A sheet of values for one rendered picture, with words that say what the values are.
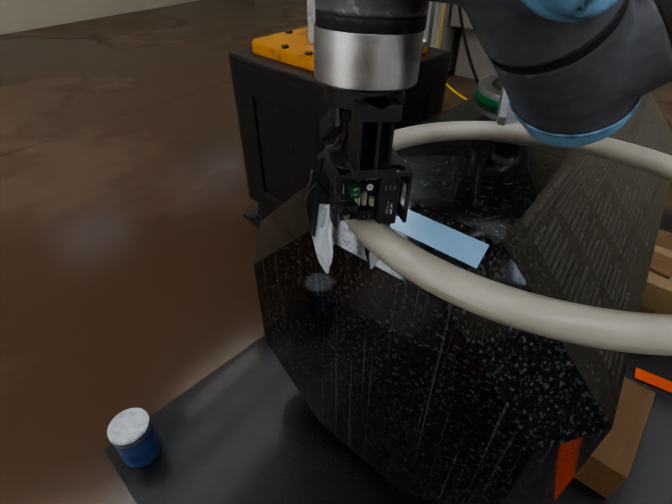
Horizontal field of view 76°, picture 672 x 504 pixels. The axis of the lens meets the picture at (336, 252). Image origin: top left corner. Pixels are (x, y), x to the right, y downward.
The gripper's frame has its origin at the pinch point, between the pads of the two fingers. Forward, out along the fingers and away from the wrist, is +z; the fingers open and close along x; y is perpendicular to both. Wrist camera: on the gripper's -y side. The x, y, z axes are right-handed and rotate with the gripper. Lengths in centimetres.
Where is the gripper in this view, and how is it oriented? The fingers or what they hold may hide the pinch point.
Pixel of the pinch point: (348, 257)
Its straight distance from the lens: 50.8
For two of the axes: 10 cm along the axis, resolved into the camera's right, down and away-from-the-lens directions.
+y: 2.1, 5.6, -8.0
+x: 9.8, -0.9, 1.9
